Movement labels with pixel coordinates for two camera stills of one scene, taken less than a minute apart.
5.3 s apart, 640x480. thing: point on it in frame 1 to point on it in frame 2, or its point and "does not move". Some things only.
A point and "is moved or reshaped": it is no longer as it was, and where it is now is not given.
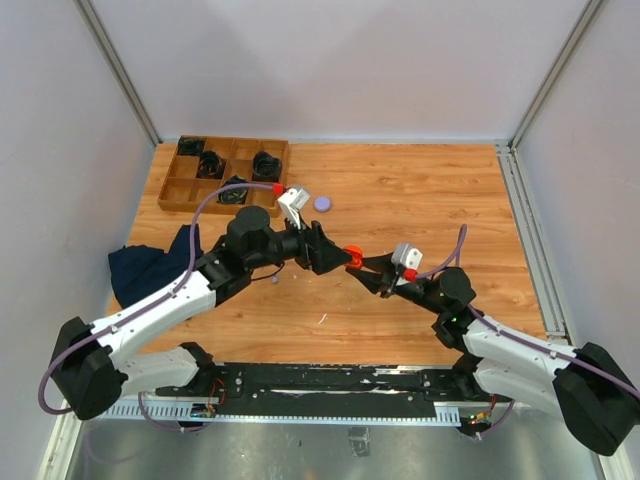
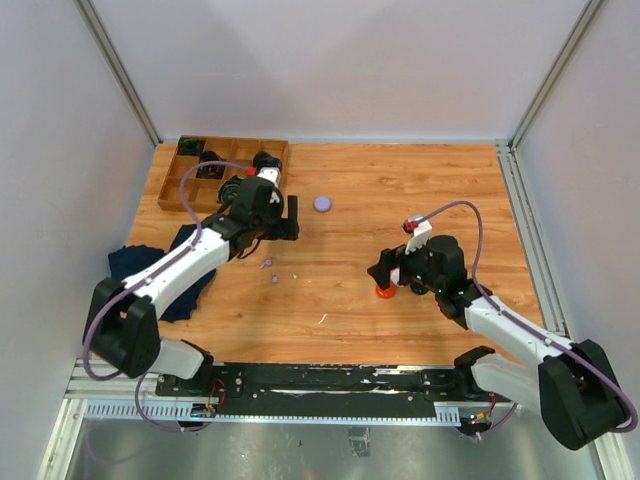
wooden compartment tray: x=199 y=162 does not move
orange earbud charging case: x=357 y=255 is moved or reshaped
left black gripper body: x=304 y=255 to x=269 y=225
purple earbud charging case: x=322 y=203 does not move
